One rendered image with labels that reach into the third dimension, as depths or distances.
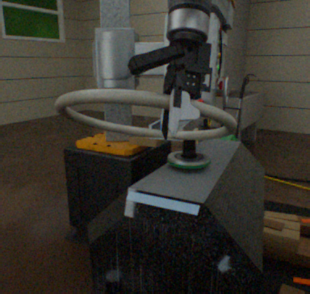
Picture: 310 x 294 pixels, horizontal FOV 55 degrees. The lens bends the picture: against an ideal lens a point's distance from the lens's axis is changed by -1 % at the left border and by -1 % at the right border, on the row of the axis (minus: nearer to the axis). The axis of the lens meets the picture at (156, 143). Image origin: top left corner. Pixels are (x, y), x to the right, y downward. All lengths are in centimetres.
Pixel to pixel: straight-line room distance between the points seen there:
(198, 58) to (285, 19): 596
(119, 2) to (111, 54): 35
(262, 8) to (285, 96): 178
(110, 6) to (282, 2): 487
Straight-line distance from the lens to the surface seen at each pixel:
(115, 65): 205
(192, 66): 62
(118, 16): 215
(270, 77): 657
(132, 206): 125
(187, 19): 64
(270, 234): 228
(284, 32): 656
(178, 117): 57
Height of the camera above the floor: 133
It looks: 15 degrees down
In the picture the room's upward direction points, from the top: straight up
